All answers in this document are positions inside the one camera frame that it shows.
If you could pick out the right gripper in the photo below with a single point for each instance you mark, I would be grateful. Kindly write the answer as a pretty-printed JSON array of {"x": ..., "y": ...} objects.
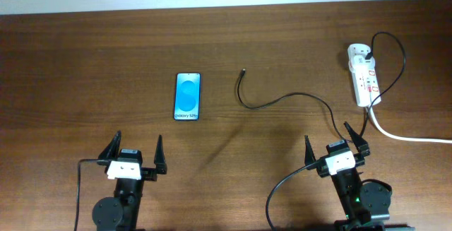
[{"x": 318, "y": 166}]

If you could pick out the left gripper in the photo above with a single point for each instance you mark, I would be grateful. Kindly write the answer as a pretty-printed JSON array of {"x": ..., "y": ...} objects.
[{"x": 147, "y": 172}]

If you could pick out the blue Galaxy smartphone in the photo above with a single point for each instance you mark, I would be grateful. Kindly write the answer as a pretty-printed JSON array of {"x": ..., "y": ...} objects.
[{"x": 187, "y": 97}]

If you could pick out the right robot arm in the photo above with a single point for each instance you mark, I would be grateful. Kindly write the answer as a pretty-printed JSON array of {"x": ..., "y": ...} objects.
[{"x": 365, "y": 202}]

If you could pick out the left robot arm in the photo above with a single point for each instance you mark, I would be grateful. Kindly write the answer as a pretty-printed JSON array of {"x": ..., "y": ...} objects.
[{"x": 120, "y": 212}]

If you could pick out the white USB charger plug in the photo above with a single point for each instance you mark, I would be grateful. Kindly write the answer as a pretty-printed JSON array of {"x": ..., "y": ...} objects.
[{"x": 360, "y": 62}]

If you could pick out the white power strip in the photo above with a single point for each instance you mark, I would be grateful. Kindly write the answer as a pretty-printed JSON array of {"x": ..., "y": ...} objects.
[{"x": 365, "y": 82}]

